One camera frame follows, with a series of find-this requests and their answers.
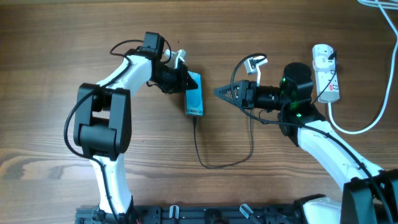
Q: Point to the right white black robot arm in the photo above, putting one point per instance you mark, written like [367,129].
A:
[369,192]

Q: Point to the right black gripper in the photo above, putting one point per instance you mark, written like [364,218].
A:
[244,86]

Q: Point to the white usb charger adapter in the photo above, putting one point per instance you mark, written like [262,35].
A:
[323,63]

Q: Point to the black mounting rail base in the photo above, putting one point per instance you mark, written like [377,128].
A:
[275,213]

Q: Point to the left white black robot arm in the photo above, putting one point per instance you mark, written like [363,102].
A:
[99,126]

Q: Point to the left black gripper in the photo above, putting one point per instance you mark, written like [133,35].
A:
[183,76]

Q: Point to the blue screen smartphone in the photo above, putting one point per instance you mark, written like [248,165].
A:
[194,98]

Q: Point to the white power strip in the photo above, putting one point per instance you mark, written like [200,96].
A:
[326,82]

